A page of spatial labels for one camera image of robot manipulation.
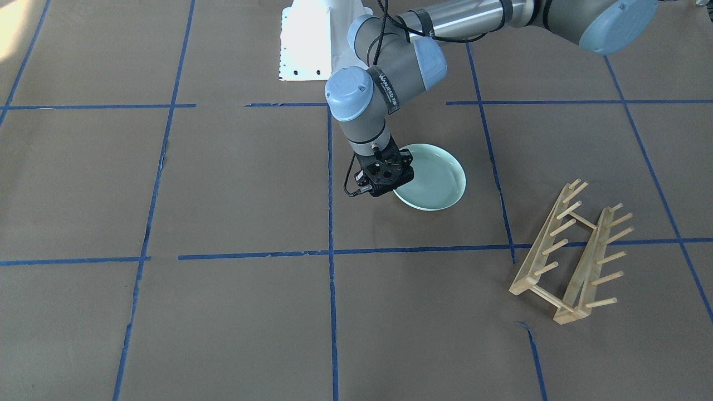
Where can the light green round plate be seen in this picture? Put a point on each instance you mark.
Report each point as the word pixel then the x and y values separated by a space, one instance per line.
pixel 439 180

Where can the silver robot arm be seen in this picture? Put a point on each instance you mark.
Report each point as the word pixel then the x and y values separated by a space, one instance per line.
pixel 402 58

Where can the wooden plate drying rack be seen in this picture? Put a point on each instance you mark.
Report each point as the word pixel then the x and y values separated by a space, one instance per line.
pixel 566 262

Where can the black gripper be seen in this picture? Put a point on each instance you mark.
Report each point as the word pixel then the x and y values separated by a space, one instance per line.
pixel 362 176

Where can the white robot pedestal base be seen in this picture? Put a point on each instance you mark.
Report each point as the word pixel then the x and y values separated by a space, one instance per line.
pixel 314 39

